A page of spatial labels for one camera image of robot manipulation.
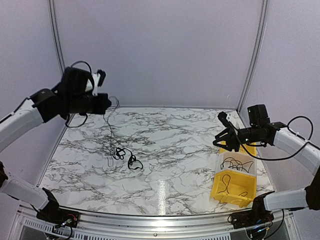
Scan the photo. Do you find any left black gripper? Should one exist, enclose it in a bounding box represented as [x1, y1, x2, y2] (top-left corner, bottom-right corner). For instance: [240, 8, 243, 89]
[66, 93, 111, 115]

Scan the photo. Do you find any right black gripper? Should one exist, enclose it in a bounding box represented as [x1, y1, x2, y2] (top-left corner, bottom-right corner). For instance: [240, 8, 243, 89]
[212, 125, 260, 152]

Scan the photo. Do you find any black cable bundle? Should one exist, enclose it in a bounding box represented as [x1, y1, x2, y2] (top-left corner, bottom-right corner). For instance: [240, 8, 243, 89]
[102, 95, 144, 172]

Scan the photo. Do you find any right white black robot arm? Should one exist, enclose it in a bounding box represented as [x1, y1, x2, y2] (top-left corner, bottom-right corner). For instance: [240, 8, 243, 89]
[212, 104, 320, 224]

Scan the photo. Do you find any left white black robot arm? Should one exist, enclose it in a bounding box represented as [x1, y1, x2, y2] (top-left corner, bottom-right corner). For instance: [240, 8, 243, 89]
[0, 64, 112, 223]

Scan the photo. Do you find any clear plastic storage bin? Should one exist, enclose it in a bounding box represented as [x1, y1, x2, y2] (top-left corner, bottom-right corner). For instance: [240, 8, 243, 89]
[215, 151, 257, 177]

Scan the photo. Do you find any far yellow storage bin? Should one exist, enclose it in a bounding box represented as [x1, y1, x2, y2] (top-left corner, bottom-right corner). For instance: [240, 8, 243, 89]
[219, 144, 257, 156]

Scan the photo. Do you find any yellow storage bin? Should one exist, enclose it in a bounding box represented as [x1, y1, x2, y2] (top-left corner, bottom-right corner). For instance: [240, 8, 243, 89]
[210, 170, 257, 208]
[219, 144, 257, 156]

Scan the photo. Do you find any near yellow storage bin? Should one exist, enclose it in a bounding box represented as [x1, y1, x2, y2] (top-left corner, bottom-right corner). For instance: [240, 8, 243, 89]
[210, 170, 257, 208]

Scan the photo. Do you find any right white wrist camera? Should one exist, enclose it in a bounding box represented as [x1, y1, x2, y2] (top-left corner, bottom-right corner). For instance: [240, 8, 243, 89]
[217, 111, 237, 129]

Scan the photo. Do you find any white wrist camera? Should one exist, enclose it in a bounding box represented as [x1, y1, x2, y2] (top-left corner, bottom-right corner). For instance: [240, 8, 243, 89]
[85, 69, 107, 96]
[217, 111, 237, 129]

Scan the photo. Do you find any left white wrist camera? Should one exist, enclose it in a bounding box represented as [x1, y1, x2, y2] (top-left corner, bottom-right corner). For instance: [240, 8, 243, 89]
[85, 69, 107, 96]

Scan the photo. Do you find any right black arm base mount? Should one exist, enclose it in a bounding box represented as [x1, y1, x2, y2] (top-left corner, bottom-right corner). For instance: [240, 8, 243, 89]
[227, 209, 274, 229]

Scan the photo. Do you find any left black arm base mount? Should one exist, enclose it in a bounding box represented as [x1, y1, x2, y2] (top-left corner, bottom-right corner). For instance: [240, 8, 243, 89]
[36, 208, 80, 228]

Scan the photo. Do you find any aluminium front frame rail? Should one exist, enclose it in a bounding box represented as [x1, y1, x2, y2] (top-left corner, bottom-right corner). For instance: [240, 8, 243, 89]
[8, 203, 301, 240]

